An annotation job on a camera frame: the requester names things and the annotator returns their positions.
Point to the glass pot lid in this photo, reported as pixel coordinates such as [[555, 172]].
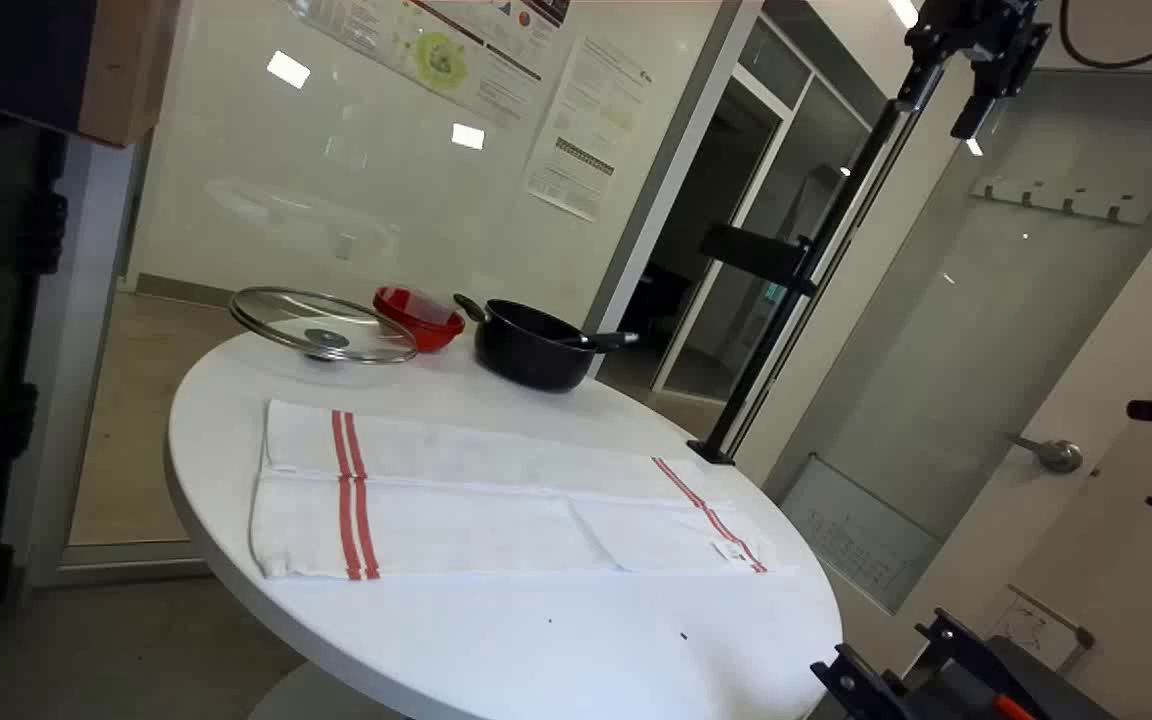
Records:
[[296, 323]]

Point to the black cooking pot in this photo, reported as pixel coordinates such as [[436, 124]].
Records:
[[529, 351]]

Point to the wall coat hook rail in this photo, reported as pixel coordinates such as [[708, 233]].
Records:
[[1060, 200]]

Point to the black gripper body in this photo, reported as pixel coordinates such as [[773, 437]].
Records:
[[990, 25]]

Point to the white towel with red stripes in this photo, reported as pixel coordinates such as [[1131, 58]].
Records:
[[471, 522]]

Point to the large printed wall poster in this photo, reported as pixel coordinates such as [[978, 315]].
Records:
[[442, 52]]

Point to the white shelf unit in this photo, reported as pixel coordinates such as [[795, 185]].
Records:
[[762, 200]]

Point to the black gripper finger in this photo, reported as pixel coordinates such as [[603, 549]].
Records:
[[982, 110]]

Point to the red plastic container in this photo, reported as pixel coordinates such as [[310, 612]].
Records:
[[422, 323]]

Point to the black orange clamp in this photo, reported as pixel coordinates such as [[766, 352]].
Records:
[[978, 674], [870, 687]]

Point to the white paper notice sheet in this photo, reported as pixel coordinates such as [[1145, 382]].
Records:
[[589, 135]]

